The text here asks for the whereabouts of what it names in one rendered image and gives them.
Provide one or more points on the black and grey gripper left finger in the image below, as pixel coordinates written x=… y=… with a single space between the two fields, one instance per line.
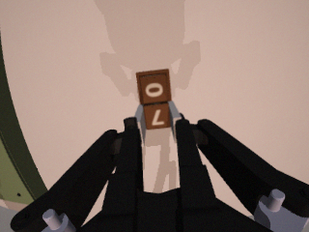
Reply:
x=66 y=205

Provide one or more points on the brown number cube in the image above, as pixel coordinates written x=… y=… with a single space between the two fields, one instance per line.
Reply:
x=157 y=115
x=154 y=88

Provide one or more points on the brown wooden tray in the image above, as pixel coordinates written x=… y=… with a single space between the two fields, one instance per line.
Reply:
x=165 y=71

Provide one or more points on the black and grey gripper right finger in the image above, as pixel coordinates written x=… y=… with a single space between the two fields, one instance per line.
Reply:
x=284 y=203

